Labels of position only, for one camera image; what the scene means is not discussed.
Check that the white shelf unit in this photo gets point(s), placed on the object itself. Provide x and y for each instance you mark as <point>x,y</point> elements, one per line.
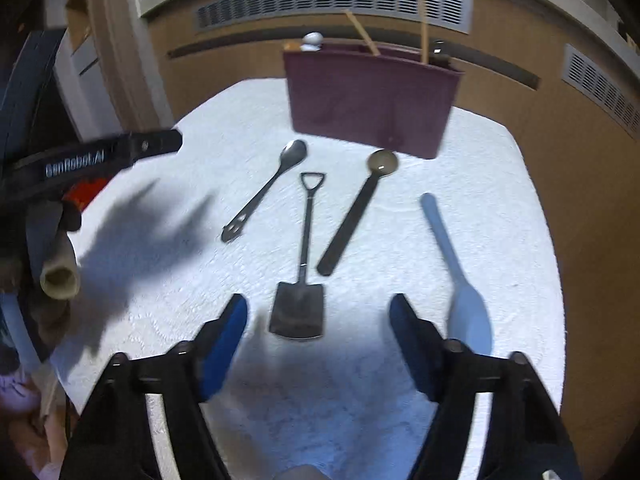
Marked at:
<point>75,65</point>

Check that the maroon plastic utensil holder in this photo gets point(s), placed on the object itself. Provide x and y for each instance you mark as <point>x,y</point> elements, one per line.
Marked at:
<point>370,100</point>

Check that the blue-grey plastic spoon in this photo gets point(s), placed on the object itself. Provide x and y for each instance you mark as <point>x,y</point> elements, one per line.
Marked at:
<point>470,315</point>

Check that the beige door frame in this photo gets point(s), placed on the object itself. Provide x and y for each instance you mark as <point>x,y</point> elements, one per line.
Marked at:
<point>120,35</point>

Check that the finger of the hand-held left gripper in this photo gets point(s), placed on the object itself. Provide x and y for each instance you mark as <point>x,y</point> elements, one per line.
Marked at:
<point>155,143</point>
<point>30,80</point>

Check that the brown kitchen cabinet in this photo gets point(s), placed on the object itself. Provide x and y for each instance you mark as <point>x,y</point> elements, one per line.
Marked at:
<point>575,185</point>

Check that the beige tube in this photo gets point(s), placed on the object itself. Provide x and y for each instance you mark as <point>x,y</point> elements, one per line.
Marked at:
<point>60,277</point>

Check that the short grey vent grille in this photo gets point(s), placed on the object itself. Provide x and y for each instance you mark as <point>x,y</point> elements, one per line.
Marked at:
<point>600,90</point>

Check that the white textured tablecloth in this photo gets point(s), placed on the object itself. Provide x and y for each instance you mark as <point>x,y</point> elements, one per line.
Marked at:
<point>350,410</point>

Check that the long grey vent grille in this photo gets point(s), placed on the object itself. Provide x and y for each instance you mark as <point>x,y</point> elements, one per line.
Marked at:
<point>325,0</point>

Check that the black shovel-shaped spoon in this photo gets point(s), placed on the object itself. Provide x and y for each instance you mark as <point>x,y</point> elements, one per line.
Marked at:
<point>297,310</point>

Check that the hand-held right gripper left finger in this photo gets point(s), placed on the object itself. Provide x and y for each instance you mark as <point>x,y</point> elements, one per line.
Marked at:
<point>222,350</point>

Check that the small black utensil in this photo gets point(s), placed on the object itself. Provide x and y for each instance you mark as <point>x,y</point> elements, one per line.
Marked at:
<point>439,50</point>

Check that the wooden chopstick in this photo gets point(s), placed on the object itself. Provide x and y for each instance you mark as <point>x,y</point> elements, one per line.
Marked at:
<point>362,32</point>
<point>424,30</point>

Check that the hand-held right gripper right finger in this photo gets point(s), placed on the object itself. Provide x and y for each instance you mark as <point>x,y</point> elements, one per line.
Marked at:
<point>415,350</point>

